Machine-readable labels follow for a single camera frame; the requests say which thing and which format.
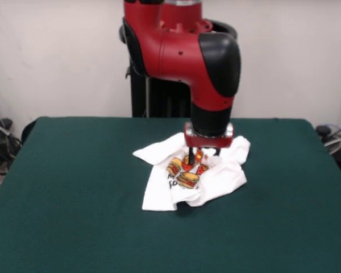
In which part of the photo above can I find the white printed t-shirt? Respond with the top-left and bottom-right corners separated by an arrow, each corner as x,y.
132,132 -> 251,212

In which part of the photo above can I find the black cable tangle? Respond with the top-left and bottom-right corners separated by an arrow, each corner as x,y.
0,90 -> 23,200

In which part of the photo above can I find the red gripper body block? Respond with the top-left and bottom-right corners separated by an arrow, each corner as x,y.
183,122 -> 235,150

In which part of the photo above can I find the dark green table cloth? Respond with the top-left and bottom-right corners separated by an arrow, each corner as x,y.
0,116 -> 341,273

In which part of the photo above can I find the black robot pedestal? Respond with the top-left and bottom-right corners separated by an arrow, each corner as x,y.
119,17 -> 238,119

